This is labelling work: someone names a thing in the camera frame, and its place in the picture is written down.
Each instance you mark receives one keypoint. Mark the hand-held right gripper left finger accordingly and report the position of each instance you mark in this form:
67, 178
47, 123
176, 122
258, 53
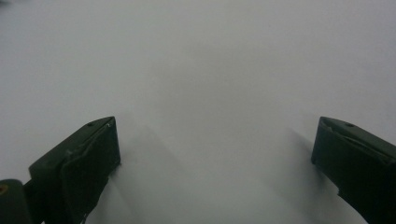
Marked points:
77, 161

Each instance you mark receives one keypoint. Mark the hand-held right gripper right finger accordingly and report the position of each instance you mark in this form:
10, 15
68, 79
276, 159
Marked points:
358, 165

